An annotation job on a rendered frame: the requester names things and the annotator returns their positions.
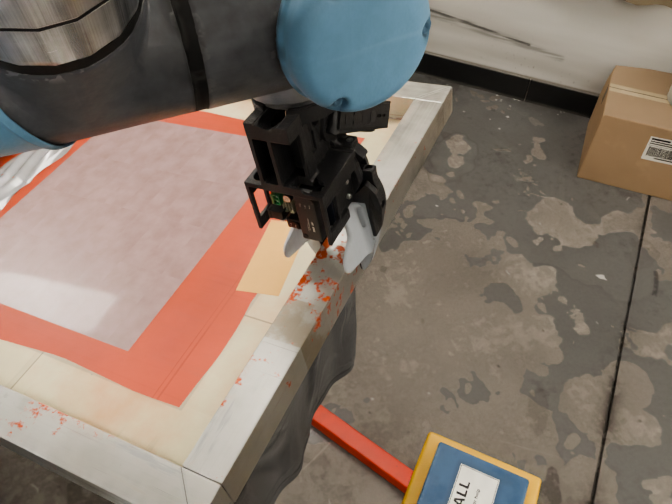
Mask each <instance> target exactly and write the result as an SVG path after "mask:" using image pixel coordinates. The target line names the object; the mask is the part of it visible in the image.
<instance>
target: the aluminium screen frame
mask: <svg viewBox="0 0 672 504"><path fill-rule="evenodd" d="M386 101H391V103H390V111H389V118H390V119H397V120H401V121H400V123H399V124H398V126H397V127H396V129H395V130H394V132H393V134H392V135H391V137H390V138H389V140H388V142H387V143H386V145H385V146H384V148H383V149H382V151H381V153H380V154H379V156H378V157H377V159H376V160H375V162H374V164H373V165H376V169H377V174H378V177H379V178H380V180H381V182H382V184H383V187H384V189H385V193H386V209H385V214H384V220H383V225H382V227H381V233H380V238H379V242H378V244H379V243H380V241H381V239H382V237H383V235H384V234H385V232H386V230H387V228H388V226H389V225H390V223H391V221H392V219H393V217H394V216H395V214H396V212H397V210H398V208H399V207H400V205H401V203H402V201H403V199H404V198H405V196H406V194H407V192H408V190H409V189H410V187H411V185H412V183H413V181H414V180H415V178H416V176H417V174H418V172H419V171H420V169H421V167H422V165H423V163H424V162H425V160H426V158H427V156H428V154H429V153H430V151H431V149H432V147H433V145H434V144H435V142H436V140H437V138H438V136H439V135H440V133H441V131H442V129H443V127H444V126H445V124H446V122H447V120H448V118H449V117H450V115H451V113H452V87H451V86H443V85H435V84H426V83H418V82H409V81H407V82H406V84H405V85H404V86H403V87H402V88H401V89H400V90H399V91H398V92H396V93H395V94H394V95H393V96H391V97H390V98H389V99H387V100H386ZM346 242H347V234H346V230H345V227H344V228H343V230H342V231H341V233H340V234H339V235H338V237H337V239H336V240H335V242H334V243H333V245H332V246H331V245H329V244H328V239H327V238H326V239H325V241H324V242H323V244H322V246H321V247H320V249H319V250H318V252H317V254H316V255H315V257H314V258H313V260H312V261H311V263H310V265H309V266H308V268H307V269H306V271H305V272H304V274H303V276H302V277H301V279H300V280H299V282H298V284H297V285H296V287H295V288H294V290H293V291H292V293H291V295H290V296H289V298H288V299H287V301H286V302H285V304H284V306H283V307H282V309H281V310H280V312H279V313H278V315H277V317H276V318H275V320H274V321H273V323H272V325H271V326H270V328H269V329H268V331H267V332H266V334H265V336H264V337H263V339H262V340H261V342H260V343H259V345H258V347H257V348H256V350H255V351H254V353H253V354H252V356H251V358H250V359H249V361H248V362H247V364H246V366H245V367H244V369H243V370H242V372H241V373H240V375H239V377H238V378H237V380H236V381H235V383H234V384H233V386H232V388H231V389H230V391H229V392H228V394H227V396H226V397H225V399H224V400H223V402H222V403H221V405H220V407H219V408H218V410H217V411H216V413H215V414H214V416H213V418H212V419H211V421H210V422H209V424H208V425H207V427H206V429H205V430H204V432H203V433H202V435H201V437H200V438H199V440H198V441H197V443H196V444H195V446H194V448H193V449H192V451H191V452H190V454H189V455H188V457H187V459H186V460H185V462H184V463H183V467H181V466H179V465H176V464H174V463H172V462H170V461H168V460H165V459H163V458H161V457H159V456H157V455H154V454H152V453H150V452H148V451H146V450H143V449H141V448H139V447H137V446H135V445H132V444H130V443H128V442H126V441H124V440H121V439H119V438H117V437H115V436H113V435H110V434H108V433H106V432H104V431H102V430H99V429H97V428H95V427H93V426H91V425H88V424H86V423H84V422H82V421H80V420H77V419H75V418H73V417H71V416H69V415H66V414H64V413H62V412H60V411H58V410H55V409H53V408H51V407H49V406H47V405H44V404H42V403H40V402H38V401H36V400H33V399H31V398H29V397H27V396H25V395H22V394H20V393H18V392H16V391H14V390H11V389H9V388H7V387H5V386H3V385H0V445H2V446H4V447H5V448H7V449H9V450H11V451H13V452H15V453H17V454H19V455H21V456H23V457H25V458H27V459H29V460H31V461H33V462H35V463H37V464H39V465H41V466H43V467H44V468H46V469H48V470H50V471H52V472H54V473H56V474H58V475H60V476H62V477H64V478H66V479H68V480H70V481H72V482H74V483H76V484H78V485H80V486H82V487H83V488H85V489H87V490H89V491H91V492H93V493H95V494H97V495H99V496H101V497H103V498H105V499H107V500H109V501H111V502H113V503H115V504H234V503H233V502H236V500H237V499H238V497H239V495H240V493H241V491H242V490H243V488H244V486H245V484H246V482H247V481H248V479H249V477H250V475H251V473H252V472H253V470H254V468H255V466H256V464H257V463H258V461H259V459H260V457H261V455H262V454H263V452H264V450H265V448H266V446H267V444H268V443H269V441H270V439H271V437H272V435H273V434H274V432H275V430H276V428H277V426H278V425H279V423H280V421H281V419H282V417H283V416H284V414H285V412H286V410H287V408H288V407H289V405H290V403H291V401H292V399H293V398H294V396H295V394H296V392H297V390H298V389H299V387H300V385H301V383H302V381H303V380H304V378H305V376H306V374H307V372H308V371H309V369H310V367H311V365H312V363H313V362H314V360H315V358H316V356H317V354H318V353H319V351H320V349H321V347H322V345H323V344H324V342H325V340H326V338H327V336H328V335H329V333H330V331H331V329H332V327H333V326H334V324H335V322H336V320H337V318H338V317H339V315H340V313H341V311H342V309H343V308H344V306H345V304H346V302H347V300H348V299H349V297H350V295H351V293H352V291H353V290H354V288H355V286H356V284H357V282H358V281H359V279H360V277H361V275H362V273H363V272H364V270H363V269H361V267H360V264H359V265H358V266H357V267H356V268H355V269H354V270H353V271H352V272H351V273H346V272H345V271H344V268H343V255H344V251H345V247H346Z"/></svg>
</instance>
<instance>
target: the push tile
mask: <svg viewBox="0 0 672 504"><path fill-rule="evenodd" d="M528 485H529V480H528V479H526V478H524V477H521V476H519V475H517V474H514V473H512V472H510V471H508V470H505V469H503V468H501V467H498V466H496V465H494V464H491V463H489V462H487V461H484V460H482V459H480V458H477V457H475V456H473V455H471V454H468V453H466V452H464V451H461V450H459V449H457V448H454V447H452V446H450V445H447V444H445V443H443V442H440V443H439V444H438V447H437V449H436V452H435V455H434V457H433V460H432V463H431V466H430V468H429V471H428V474H427V476H426V479H425V482H424V485H423V487H422V490H421V493H420V495H419V498H418V501H417V504H524V501H525V497H526V493H527V489H528Z"/></svg>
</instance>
